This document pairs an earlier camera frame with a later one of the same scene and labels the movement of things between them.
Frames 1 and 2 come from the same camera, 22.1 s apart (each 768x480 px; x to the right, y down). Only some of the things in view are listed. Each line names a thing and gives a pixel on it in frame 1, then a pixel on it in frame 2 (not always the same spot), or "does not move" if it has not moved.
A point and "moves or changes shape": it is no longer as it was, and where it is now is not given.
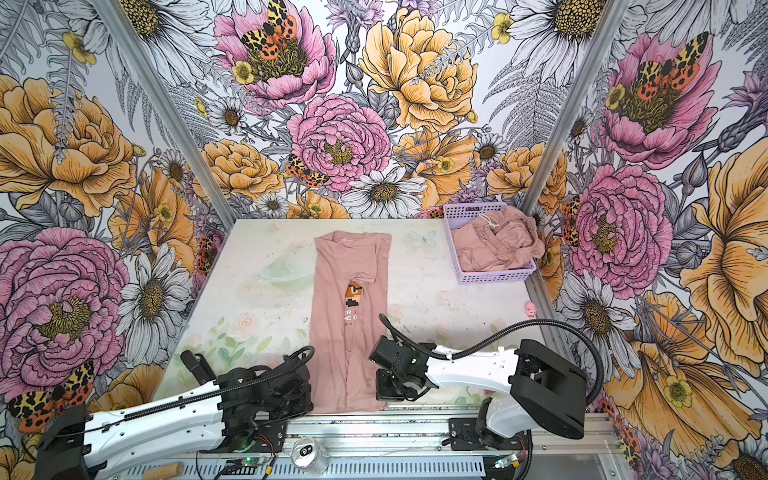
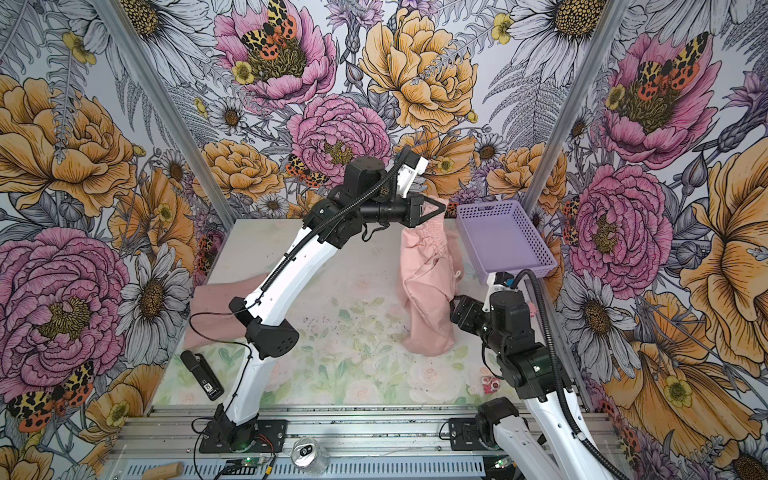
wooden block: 163,471 does not move
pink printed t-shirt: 349,307 to 212,321
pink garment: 503,239 to 431,272
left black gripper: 301,407 to 413,214
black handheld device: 198,366 does not move
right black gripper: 382,392 to 467,308
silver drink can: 310,455 does not move
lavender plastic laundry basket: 457,211 moves or changes shape
